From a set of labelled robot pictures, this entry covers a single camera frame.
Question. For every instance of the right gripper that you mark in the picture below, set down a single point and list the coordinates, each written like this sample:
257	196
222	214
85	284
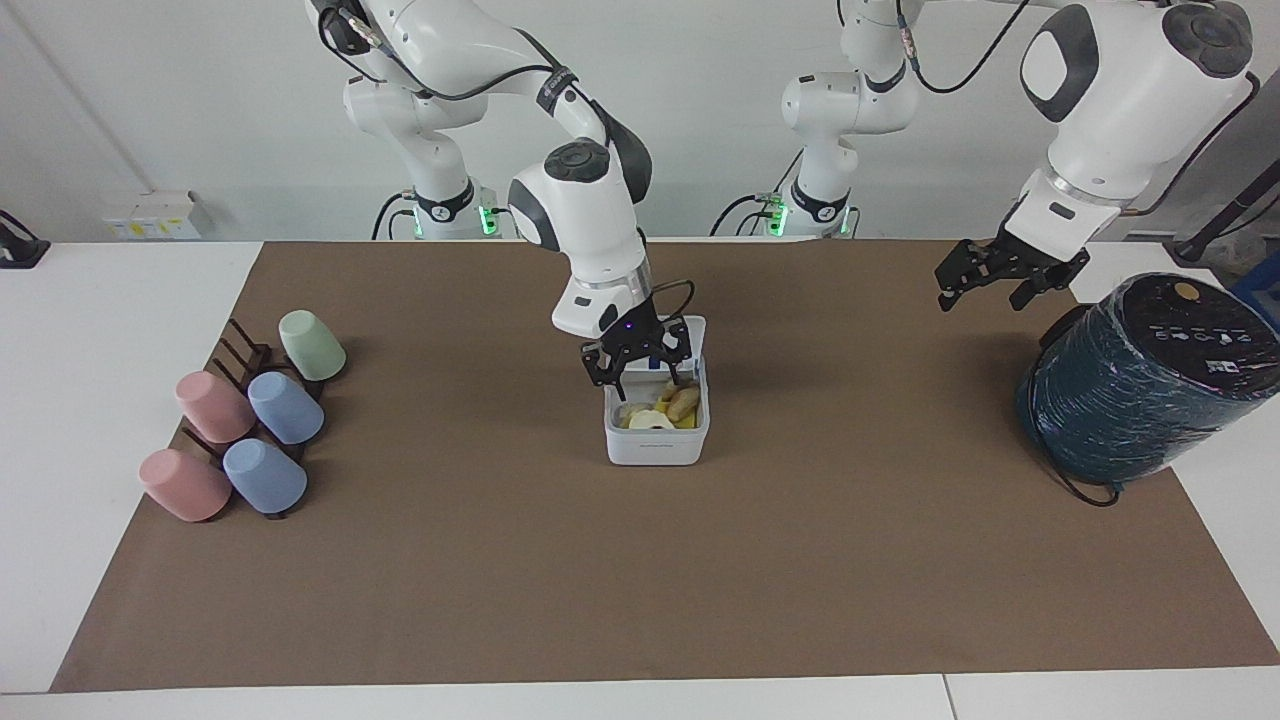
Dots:
635	330

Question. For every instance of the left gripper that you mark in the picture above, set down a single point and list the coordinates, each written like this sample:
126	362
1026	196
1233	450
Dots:
1035	256

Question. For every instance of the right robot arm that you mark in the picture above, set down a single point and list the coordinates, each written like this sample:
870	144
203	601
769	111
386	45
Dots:
585	215

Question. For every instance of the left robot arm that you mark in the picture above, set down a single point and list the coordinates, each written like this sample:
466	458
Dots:
1120	110

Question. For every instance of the brown fruit scrap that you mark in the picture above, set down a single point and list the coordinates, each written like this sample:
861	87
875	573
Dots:
684	402

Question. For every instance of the white plastic container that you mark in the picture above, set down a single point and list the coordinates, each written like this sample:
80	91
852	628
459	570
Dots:
655	445

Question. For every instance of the black wrapped cooker appliance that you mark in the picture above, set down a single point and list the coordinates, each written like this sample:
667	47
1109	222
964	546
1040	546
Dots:
1140	400

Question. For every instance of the black stand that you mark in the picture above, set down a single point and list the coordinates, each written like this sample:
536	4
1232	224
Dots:
18	250
1215	225

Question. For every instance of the blue box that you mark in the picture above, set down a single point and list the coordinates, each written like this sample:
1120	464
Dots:
1262	295

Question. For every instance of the green cup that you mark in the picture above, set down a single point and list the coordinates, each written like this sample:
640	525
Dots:
312	345

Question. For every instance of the blue cup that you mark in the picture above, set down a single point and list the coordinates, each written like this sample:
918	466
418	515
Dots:
265	477
287	408

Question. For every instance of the dark brown cup rack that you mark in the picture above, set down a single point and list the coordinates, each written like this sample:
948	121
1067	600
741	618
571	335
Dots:
247	352

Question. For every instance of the pink cup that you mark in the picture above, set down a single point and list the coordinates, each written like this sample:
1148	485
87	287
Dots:
185	485
213	407

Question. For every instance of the white wall socket box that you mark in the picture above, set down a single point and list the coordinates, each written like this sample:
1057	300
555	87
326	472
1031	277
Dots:
150	215

